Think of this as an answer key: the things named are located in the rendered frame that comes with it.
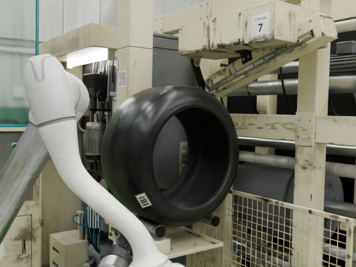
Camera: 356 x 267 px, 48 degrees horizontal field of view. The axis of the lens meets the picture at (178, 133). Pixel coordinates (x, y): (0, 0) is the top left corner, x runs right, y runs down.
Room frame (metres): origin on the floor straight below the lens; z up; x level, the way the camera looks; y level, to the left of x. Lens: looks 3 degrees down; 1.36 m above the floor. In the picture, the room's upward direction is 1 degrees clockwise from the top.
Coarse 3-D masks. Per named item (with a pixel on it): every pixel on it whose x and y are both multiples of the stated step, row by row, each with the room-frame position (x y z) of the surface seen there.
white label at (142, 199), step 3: (135, 195) 1.47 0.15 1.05; (138, 195) 1.46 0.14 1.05; (141, 195) 1.46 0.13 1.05; (144, 195) 1.46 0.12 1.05; (138, 198) 1.47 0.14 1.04; (141, 198) 1.47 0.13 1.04; (144, 198) 1.47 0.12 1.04; (147, 198) 1.46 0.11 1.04; (138, 201) 1.48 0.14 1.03; (141, 201) 1.47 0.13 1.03; (144, 201) 1.47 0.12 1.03; (147, 201) 1.47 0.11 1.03; (141, 204) 1.48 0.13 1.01; (144, 204) 1.48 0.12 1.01; (147, 204) 1.48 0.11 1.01; (150, 204) 1.48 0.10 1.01; (144, 207) 1.48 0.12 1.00
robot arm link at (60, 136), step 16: (48, 128) 1.00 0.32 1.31; (64, 128) 1.01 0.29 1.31; (48, 144) 1.01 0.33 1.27; (64, 144) 1.01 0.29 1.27; (64, 160) 1.01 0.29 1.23; (80, 160) 1.04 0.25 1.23; (64, 176) 1.01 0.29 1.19; (80, 176) 1.01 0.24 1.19; (80, 192) 1.00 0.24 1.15; (96, 192) 1.00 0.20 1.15; (96, 208) 1.00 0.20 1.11; (112, 208) 0.99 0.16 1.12; (112, 224) 0.99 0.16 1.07; (128, 224) 0.98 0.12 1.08; (128, 240) 0.99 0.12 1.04; (144, 240) 0.97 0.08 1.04; (144, 256) 0.96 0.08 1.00; (160, 256) 0.98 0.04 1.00
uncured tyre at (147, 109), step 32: (160, 96) 1.53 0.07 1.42; (192, 96) 1.58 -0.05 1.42; (128, 128) 1.48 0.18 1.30; (160, 128) 1.48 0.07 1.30; (192, 128) 1.92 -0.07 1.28; (224, 128) 1.69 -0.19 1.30; (128, 160) 1.45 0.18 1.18; (192, 160) 1.93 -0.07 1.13; (224, 160) 1.84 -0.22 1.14; (128, 192) 1.48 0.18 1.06; (160, 192) 1.49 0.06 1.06; (192, 192) 1.88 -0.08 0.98; (224, 192) 1.68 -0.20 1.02; (160, 224) 1.57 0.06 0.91; (192, 224) 1.63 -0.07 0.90
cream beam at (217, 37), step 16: (224, 16) 1.72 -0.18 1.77; (240, 16) 1.65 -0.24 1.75; (272, 16) 1.51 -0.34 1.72; (288, 16) 1.55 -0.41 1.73; (304, 16) 1.61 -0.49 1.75; (192, 32) 1.90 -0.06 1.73; (208, 32) 1.81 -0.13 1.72; (224, 32) 1.72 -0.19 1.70; (240, 32) 1.64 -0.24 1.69; (272, 32) 1.51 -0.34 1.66; (288, 32) 1.55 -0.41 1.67; (192, 48) 1.90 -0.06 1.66; (208, 48) 1.81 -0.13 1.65; (224, 48) 1.75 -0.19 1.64; (240, 48) 1.74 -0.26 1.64; (256, 48) 1.73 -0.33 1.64
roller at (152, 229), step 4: (140, 220) 1.61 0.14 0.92; (144, 220) 1.60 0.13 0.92; (148, 220) 1.59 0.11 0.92; (144, 224) 1.58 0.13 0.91; (148, 224) 1.56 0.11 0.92; (152, 224) 1.55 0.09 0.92; (156, 224) 1.54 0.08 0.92; (148, 228) 1.55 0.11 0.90; (152, 228) 1.53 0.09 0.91; (156, 228) 1.51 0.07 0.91; (160, 228) 1.51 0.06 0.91; (164, 228) 1.52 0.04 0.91; (152, 232) 1.53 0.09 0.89; (156, 232) 1.51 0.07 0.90; (160, 232) 1.51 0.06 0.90; (164, 232) 1.52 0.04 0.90; (160, 236) 1.51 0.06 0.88
